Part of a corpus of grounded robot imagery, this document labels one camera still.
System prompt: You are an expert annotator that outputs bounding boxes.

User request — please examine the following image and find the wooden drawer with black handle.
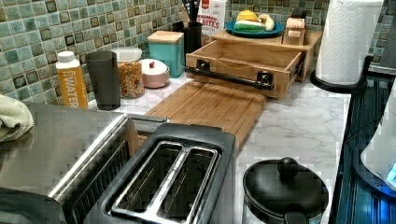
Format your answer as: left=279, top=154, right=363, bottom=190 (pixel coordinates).
left=185, top=40, right=305, bottom=98

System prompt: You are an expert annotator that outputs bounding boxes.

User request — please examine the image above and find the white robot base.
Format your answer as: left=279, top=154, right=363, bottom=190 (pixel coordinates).
left=354, top=84, right=396, bottom=200

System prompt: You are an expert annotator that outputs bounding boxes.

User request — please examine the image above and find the wooden drawer cabinet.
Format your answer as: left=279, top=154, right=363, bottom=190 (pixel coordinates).
left=212, top=30, right=322, bottom=81

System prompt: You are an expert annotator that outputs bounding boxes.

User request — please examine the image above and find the bamboo cutting board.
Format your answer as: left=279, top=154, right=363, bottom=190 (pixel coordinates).
left=146, top=81, right=266, bottom=151

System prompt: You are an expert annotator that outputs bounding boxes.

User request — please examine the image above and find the pink pot with white lid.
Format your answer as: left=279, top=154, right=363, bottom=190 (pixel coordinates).
left=141, top=59, right=169, bottom=89

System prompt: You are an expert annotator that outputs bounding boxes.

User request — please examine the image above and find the black two-slot toaster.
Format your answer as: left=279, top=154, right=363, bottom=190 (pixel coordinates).
left=83, top=123, right=235, bottom=224

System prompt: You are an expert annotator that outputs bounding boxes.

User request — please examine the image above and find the teal canister with wooden lid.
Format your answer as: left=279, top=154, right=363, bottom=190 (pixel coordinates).
left=148, top=31, right=185, bottom=78

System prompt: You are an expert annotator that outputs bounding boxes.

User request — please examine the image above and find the glass jar with cereal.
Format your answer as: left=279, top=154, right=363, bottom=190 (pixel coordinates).
left=113, top=48, right=145, bottom=99

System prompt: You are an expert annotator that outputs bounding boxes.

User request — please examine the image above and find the black utensil holder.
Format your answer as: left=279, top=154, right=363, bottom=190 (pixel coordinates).
left=172, top=21, right=202, bottom=60

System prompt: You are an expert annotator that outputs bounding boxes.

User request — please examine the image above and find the blue plate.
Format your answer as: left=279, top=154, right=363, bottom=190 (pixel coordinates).
left=225, top=21, right=285, bottom=38

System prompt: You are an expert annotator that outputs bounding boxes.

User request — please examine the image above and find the green cucumber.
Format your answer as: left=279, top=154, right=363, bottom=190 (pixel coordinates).
left=233, top=21, right=265, bottom=32

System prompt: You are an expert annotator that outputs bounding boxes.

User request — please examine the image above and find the cinnamon oat bites box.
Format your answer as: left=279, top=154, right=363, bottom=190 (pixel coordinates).
left=197, top=0, right=227, bottom=36

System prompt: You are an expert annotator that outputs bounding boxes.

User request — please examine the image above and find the dark grey plastic cup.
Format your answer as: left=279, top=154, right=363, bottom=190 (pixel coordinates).
left=86, top=51, right=120, bottom=110

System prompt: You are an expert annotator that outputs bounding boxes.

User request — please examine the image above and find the yellow lemon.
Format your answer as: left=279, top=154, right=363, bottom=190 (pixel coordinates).
left=236, top=10, right=260, bottom=22

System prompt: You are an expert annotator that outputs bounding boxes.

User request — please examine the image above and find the black pot with lid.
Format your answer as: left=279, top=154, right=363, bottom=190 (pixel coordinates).
left=243, top=157, right=329, bottom=224

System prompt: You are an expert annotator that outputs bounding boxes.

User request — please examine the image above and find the banana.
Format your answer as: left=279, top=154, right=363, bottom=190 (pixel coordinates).
left=259, top=14, right=275, bottom=31

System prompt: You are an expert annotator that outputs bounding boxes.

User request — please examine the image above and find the small wooden pink box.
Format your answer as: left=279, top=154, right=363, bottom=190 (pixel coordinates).
left=282, top=18, right=305, bottom=46

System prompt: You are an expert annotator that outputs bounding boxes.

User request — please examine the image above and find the orange water carton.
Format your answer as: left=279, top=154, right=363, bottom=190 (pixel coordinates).
left=56, top=51, right=88, bottom=108

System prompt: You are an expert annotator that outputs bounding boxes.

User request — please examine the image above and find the stainless steel toaster oven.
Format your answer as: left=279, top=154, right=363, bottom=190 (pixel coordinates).
left=0, top=104, right=169, bottom=224

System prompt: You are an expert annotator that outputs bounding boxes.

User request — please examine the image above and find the black paper towel holder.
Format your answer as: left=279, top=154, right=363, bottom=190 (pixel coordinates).
left=310, top=55, right=373, bottom=94

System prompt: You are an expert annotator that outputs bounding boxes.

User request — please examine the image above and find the white paper towel roll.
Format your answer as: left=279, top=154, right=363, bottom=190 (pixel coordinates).
left=316, top=0, right=384, bottom=83

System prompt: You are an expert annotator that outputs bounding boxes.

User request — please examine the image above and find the cream cloth towel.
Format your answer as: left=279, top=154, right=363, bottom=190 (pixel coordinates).
left=0, top=95, right=34, bottom=142

